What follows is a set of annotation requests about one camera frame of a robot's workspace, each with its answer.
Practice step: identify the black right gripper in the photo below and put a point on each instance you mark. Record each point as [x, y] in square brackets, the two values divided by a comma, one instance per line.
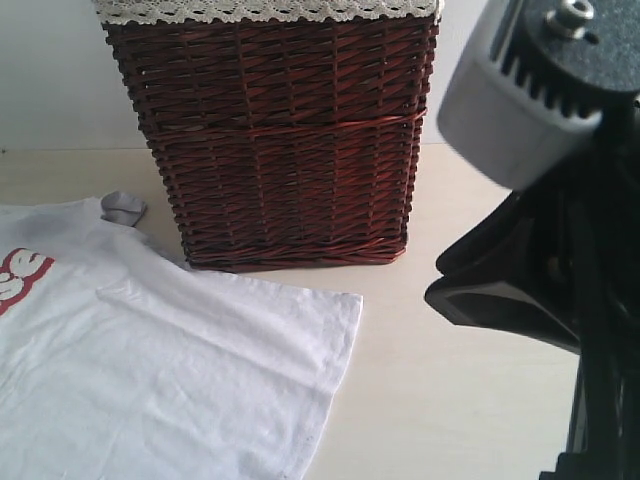
[509, 273]

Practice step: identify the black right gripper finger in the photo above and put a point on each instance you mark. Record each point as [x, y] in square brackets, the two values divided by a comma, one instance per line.
[603, 436]

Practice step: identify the white t-shirt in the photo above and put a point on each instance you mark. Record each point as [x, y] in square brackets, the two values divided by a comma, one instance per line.
[117, 363]

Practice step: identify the dark red wicker basket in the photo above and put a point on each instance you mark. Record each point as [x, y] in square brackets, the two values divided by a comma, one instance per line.
[283, 144]

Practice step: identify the grey sock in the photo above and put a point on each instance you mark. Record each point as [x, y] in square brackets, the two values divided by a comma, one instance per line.
[122, 208]

